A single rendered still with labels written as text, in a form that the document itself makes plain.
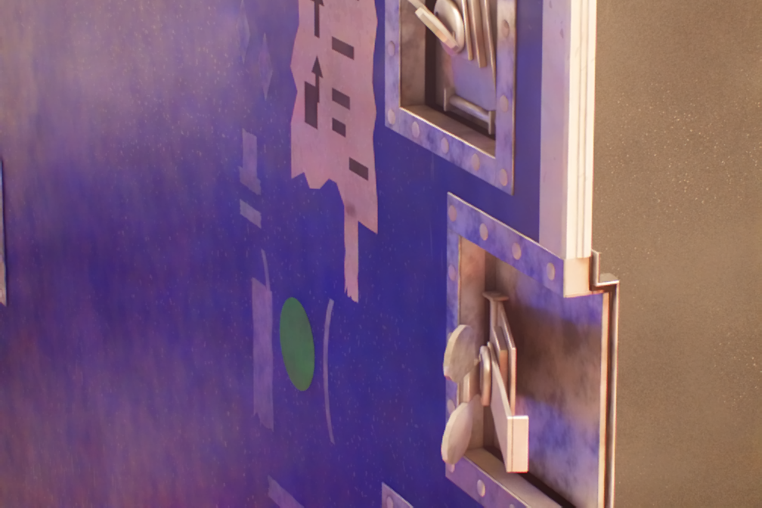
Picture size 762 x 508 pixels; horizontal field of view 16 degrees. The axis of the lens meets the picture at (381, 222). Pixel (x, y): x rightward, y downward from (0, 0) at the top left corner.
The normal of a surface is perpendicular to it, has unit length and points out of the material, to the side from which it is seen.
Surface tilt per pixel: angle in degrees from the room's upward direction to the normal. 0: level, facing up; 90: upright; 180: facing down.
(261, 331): 90
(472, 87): 97
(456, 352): 96
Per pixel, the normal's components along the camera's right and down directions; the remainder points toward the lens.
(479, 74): -0.91, 0.23
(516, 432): 0.04, 0.27
